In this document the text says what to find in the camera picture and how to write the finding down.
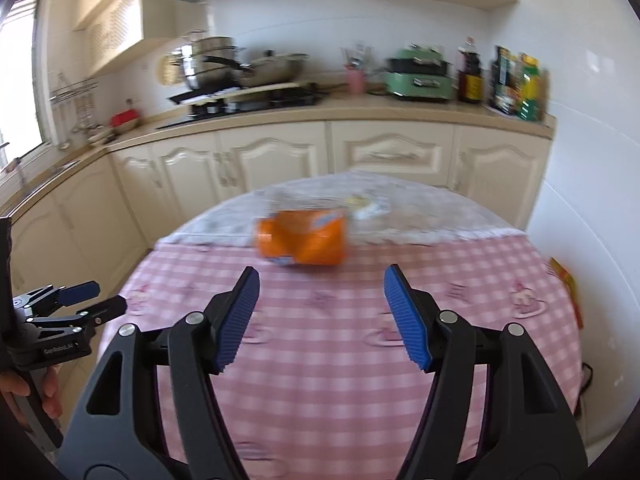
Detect yellow snack bag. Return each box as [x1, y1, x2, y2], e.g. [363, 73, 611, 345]
[546, 256, 585, 331]

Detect black gas stove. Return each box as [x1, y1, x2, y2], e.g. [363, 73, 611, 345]
[156, 82, 323, 131]

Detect red kitchen container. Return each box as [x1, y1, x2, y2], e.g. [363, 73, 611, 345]
[110, 109, 141, 131]

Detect cream kitchen base cabinets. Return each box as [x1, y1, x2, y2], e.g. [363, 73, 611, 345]
[0, 120, 556, 311]

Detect orange soda can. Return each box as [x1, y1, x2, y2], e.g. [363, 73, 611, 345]
[254, 209, 349, 267]

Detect round bamboo mat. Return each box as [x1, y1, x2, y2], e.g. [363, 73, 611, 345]
[159, 55, 183, 86]

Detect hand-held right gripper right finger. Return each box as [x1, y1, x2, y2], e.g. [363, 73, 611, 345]
[382, 263, 588, 480]

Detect person's left hand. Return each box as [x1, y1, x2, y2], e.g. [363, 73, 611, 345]
[0, 364, 63, 428]

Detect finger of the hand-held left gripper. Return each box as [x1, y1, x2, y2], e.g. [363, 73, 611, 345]
[30, 295, 128, 332]
[12, 281, 101, 312]

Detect beige kitchen countertop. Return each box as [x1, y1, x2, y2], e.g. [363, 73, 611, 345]
[0, 92, 558, 201]

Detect green and yellow bottle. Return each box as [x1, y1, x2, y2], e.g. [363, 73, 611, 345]
[517, 52, 546, 122]

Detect group of dark condiment bottles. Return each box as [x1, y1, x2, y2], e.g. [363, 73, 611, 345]
[487, 45, 523, 113]

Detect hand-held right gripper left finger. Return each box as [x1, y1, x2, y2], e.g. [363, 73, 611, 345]
[55, 266, 261, 480]

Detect white lace cloth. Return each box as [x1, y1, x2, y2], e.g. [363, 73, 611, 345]
[155, 170, 526, 251]

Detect black frying pan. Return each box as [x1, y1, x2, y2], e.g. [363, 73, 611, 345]
[202, 55, 256, 81]

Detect steel wok with lid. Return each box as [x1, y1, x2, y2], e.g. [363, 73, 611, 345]
[240, 50, 311, 88]

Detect steel stockpot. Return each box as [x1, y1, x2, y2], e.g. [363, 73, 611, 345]
[172, 35, 246, 91]

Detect clear plastic bag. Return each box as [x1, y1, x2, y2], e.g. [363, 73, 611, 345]
[265, 185, 396, 241]

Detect wall utensil rack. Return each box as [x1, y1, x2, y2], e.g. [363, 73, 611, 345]
[50, 77, 101, 146]

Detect cream perforated wall cabinet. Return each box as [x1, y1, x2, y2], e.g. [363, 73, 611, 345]
[72, 0, 211, 76]

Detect steel bowl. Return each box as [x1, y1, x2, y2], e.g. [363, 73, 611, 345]
[87, 127, 118, 148]

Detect dark soy sauce bottle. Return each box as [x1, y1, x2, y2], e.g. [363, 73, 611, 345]
[456, 37, 483, 105]

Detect black bag strap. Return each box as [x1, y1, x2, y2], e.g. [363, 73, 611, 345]
[574, 360, 595, 418]

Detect pink checked tablecloth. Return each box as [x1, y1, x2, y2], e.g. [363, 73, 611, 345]
[120, 232, 588, 480]

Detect kitchen window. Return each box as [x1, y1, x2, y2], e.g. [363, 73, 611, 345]
[0, 0, 46, 171]

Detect green electric cooker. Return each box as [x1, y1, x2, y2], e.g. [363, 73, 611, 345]
[382, 44, 456, 102]

